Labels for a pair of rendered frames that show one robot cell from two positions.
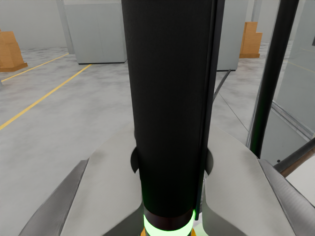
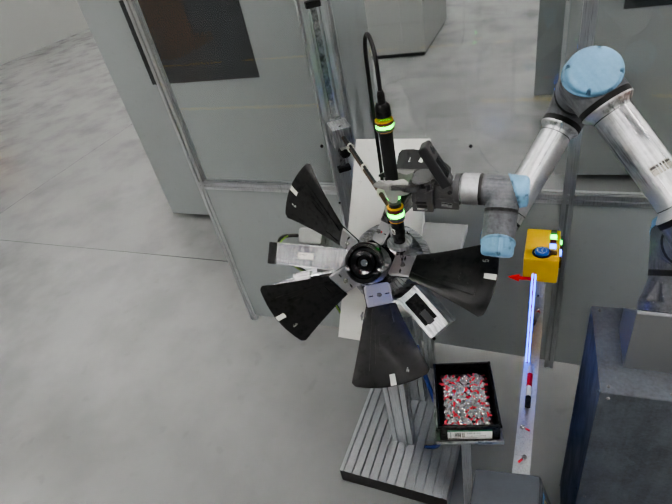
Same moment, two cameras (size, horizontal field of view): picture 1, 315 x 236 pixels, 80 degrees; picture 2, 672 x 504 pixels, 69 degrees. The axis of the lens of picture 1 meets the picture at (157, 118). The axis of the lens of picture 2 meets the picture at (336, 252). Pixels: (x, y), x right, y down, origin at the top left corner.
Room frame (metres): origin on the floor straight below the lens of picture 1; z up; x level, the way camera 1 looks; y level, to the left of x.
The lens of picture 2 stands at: (-0.24, 1.04, 2.08)
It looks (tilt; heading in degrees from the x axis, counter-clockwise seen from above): 36 degrees down; 296
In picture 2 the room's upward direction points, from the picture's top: 13 degrees counter-clockwise
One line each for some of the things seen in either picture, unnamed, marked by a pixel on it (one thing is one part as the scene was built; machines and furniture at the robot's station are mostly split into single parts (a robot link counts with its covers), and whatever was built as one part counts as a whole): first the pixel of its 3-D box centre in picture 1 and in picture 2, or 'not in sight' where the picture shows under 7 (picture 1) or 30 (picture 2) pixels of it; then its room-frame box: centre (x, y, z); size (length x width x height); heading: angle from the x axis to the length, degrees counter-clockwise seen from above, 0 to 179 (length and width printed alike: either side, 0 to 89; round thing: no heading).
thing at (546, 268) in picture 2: not in sight; (541, 256); (-0.29, -0.28, 1.02); 0.16 x 0.10 x 0.11; 87
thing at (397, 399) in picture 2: not in sight; (395, 385); (0.21, -0.12, 0.45); 0.09 x 0.04 x 0.91; 177
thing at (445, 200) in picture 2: not in sight; (436, 189); (-0.03, 0.00, 1.44); 0.12 x 0.08 x 0.09; 177
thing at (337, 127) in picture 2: not in sight; (339, 132); (0.42, -0.53, 1.35); 0.10 x 0.07 x 0.08; 122
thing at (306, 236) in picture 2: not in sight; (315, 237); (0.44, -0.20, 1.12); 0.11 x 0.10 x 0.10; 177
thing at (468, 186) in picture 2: not in sight; (469, 188); (-0.11, 0.00, 1.44); 0.08 x 0.05 x 0.08; 87
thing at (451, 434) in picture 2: not in sight; (465, 400); (-0.10, 0.17, 0.84); 0.22 x 0.17 x 0.07; 103
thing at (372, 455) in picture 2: not in sight; (410, 425); (0.21, -0.21, 0.04); 0.62 x 0.46 x 0.08; 87
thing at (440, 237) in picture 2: not in sight; (418, 241); (0.17, -0.56, 0.84); 0.36 x 0.24 x 0.03; 177
